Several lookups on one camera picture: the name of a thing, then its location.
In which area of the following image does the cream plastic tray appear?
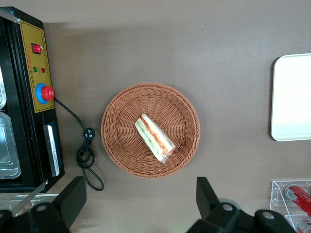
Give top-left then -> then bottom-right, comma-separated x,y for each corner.
270,52 -> 311,142

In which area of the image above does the black power cable with plug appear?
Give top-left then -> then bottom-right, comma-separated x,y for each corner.
53,97 -> 105,192

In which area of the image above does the clear acrylic bottle rack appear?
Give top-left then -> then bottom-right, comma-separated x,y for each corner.
269,179 -> 311,233

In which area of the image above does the triangle sandwich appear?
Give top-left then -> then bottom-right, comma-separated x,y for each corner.
134,113 -> 176,164

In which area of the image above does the clear meal container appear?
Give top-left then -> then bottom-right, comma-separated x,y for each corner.
0,111 -> 22,180
0,67 -> 7,110

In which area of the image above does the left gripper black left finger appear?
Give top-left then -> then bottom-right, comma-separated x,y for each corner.
0,176 -> 87,233

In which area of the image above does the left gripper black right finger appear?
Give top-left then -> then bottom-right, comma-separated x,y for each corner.
186,176 -> 296,233

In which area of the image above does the black sealing machine yellow panel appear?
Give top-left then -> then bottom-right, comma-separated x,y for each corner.
0,6 -> 66,216

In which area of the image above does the brown round wicker basket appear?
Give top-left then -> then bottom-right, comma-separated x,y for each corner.
101,82 -> 201,179

